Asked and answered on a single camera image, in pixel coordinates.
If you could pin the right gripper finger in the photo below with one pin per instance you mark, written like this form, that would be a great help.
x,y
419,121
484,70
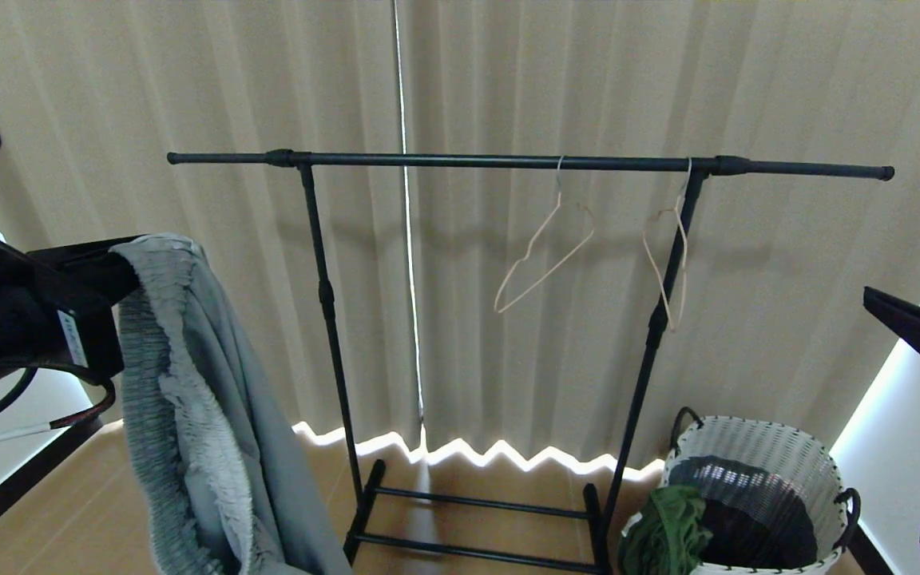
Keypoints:
x,y
919,327

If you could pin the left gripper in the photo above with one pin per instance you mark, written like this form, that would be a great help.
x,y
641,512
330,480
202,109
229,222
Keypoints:
x,y
21,311

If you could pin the pale grey shorts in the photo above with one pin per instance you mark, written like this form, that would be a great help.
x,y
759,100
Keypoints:
x,y
204,383

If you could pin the pink clothes hanger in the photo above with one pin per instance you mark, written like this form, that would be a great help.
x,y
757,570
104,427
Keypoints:
x,y
656,279
545,273

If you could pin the white laundry basket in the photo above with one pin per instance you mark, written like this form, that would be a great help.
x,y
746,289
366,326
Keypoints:
x,y
755,443

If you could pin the black clothes rack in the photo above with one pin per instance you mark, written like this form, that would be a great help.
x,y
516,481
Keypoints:
x,y
508,162

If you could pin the beige curtain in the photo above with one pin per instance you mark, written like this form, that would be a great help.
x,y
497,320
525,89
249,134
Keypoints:
x,y
188,80

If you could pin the green garment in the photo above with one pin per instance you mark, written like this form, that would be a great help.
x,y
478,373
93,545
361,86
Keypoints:
x,y
668,531

